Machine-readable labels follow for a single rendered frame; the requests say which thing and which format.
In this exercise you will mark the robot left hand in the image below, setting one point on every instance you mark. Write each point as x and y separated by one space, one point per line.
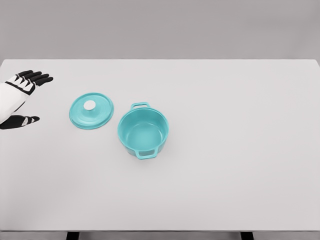
11 100

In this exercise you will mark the teal pot lid white knob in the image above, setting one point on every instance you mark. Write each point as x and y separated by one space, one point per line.
91 113

